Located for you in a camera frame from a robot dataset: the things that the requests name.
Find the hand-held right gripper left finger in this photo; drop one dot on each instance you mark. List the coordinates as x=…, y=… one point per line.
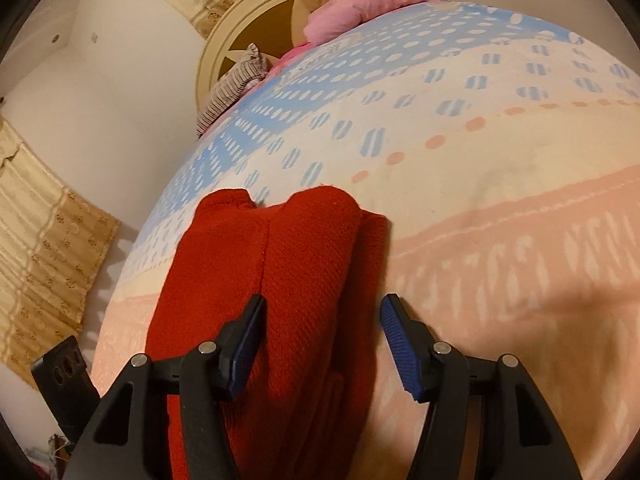
x=245, y=355

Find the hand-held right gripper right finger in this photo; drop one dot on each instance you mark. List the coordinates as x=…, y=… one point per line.
x=402, y=355

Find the red knitted sweater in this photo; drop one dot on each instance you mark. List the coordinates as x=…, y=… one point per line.
x=300, y=285

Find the colourful cloth pile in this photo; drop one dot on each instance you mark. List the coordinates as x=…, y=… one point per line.
x=52, y=460

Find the dotted pastel bed blanket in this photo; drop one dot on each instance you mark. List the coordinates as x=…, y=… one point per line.
x=500, y=185

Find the striped pillow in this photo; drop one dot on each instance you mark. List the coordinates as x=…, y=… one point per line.
x=225, y=95

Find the pink bed sheet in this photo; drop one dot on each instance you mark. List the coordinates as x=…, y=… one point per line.
x=290, y=57

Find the cream wooden headboard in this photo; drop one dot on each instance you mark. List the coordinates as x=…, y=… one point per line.
x=220, y=40

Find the pink pillow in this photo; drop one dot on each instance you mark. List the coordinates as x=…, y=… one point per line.
x=350, y=10

